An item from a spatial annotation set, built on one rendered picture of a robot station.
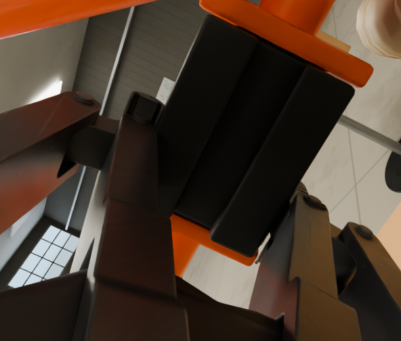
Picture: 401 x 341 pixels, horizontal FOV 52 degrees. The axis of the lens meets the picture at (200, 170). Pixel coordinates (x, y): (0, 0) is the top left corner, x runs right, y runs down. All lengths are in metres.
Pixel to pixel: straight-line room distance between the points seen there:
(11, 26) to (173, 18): 8.83
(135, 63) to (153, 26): 0.98
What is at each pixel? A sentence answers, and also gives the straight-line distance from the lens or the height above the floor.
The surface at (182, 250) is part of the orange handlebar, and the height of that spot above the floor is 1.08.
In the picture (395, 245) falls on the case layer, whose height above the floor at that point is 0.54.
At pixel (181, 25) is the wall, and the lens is 9.01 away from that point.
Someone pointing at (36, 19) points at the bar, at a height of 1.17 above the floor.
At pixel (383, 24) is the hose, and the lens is 0.22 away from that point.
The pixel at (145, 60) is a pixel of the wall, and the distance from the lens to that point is 9.53.
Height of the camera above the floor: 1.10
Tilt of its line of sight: 5 degrees down
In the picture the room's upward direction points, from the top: 64 degrees counter-clockwise
